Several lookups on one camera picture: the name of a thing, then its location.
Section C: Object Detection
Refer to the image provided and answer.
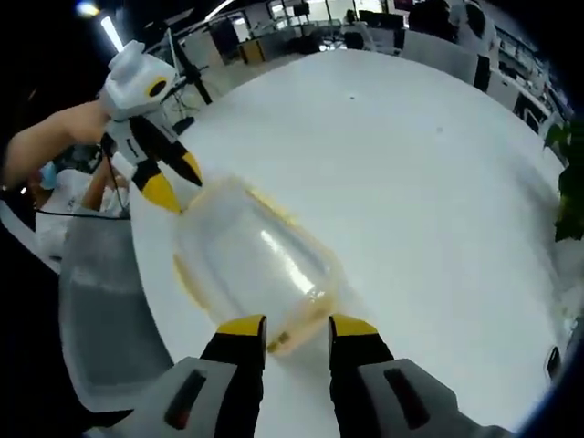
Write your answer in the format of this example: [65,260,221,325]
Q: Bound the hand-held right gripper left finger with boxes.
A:
[134,313,268,438]

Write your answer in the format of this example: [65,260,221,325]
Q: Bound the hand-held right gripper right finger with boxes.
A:
[328,313,508,438]

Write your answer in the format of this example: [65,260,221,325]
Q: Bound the clear plastic buckle container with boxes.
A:
[171,175,343,357]

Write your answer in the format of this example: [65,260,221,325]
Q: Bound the yellow cabinet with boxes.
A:
[239,38,266,65]

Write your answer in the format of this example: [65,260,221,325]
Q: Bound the grey mesh office chair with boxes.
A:
[58,218,177,412]

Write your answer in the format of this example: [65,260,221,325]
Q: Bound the white office chair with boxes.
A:
[403,29,479,88]

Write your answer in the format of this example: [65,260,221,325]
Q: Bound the green potted plant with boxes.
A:
[545,120,584,243]

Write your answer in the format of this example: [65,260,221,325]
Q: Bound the black cable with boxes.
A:
[34,145,134,221]

